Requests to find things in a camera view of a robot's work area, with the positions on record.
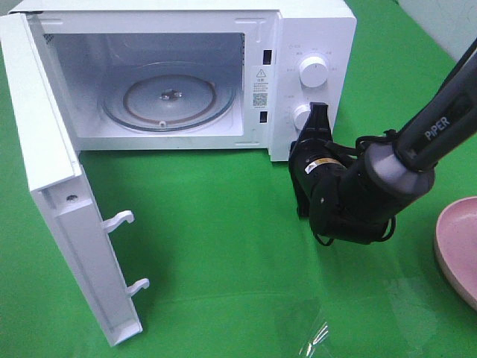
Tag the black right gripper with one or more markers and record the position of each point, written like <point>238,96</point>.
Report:
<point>317,165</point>

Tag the pink round plate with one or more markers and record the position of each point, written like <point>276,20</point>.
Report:
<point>455,247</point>

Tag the white microwave door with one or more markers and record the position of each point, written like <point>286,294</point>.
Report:
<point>57,181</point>

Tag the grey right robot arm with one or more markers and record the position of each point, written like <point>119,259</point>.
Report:
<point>355,193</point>

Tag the white lower timer knob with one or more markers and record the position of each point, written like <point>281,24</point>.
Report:
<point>300,116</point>

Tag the white upper power knob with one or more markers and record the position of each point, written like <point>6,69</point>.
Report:
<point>313,71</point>

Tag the white microwave oven body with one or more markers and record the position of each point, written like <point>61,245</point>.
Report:
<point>267,39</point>

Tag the glass microwave turntable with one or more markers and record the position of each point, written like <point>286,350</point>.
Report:
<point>169,96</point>

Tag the green table cloth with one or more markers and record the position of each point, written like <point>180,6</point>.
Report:
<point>233,271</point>

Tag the clear tape strip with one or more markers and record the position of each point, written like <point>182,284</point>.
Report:
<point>315,345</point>

